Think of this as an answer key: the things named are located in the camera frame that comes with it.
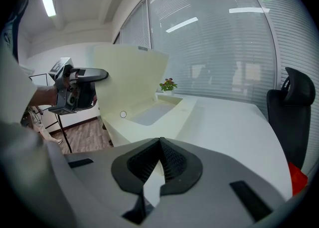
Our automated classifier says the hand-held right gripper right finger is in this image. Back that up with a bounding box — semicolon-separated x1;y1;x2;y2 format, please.
149;137;287;228

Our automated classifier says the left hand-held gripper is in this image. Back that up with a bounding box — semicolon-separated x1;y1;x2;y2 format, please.
48;57;110;115

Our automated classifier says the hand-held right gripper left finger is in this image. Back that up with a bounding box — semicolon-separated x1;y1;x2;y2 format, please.
47;137;162;228

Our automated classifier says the cream folder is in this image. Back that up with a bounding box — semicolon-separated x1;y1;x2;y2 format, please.
93;44;200;148

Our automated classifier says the person's left forearm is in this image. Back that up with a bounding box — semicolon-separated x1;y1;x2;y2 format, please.
28;84;58;108

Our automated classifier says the person's left hand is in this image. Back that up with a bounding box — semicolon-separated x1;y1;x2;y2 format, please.
62;68;82;95

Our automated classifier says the black tripod stand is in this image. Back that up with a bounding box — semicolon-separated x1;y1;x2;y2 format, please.
56;113;73;153

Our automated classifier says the small potted flower plant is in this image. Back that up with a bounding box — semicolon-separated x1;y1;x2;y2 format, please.
159;77;178;95

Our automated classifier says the red plastic bag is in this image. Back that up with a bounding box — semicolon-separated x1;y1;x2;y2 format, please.
288;161;309;197

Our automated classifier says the person's patterned black shirt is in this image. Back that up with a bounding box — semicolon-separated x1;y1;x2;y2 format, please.
0;0;29;63

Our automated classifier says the black office chair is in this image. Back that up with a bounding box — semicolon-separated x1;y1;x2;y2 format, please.
266;66;317;173

